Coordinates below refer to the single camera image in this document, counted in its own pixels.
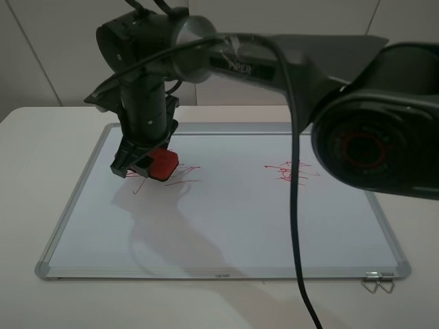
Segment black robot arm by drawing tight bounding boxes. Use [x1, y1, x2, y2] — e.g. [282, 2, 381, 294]
[86, 8, 438, 199]

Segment red whiteboard eraser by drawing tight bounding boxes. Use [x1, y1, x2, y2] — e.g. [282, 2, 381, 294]
[147, 147, 179, 182]

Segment white aluminium-framed whiteboard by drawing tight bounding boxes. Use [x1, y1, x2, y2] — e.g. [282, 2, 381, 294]
[35, 123, 411, 280]

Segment black cable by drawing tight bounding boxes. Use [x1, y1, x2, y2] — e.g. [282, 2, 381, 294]
[87, 0, 327, 329]

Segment right metal hanging clip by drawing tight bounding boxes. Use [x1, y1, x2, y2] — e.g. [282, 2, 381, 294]
[377, 272, 395, 294]

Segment metal hanging clip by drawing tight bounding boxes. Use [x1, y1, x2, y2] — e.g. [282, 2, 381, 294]
[377, 272, 395, 294]
[361, 271, 380, 294]

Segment left metal hanging clip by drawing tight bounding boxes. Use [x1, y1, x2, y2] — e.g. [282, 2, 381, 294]
[361, 271, 380, 294]

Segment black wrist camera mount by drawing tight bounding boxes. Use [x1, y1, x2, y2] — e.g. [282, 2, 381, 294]
[84, 80, 122, 114]

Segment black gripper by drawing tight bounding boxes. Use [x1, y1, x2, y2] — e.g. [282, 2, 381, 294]
[110, 74, 172, 178]

